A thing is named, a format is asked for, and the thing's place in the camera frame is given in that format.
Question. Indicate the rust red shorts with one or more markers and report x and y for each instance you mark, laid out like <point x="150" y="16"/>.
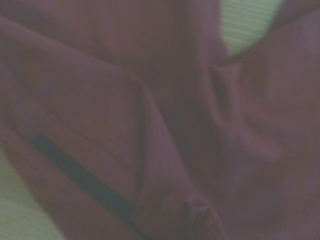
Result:
<point x="160" y="100"/>

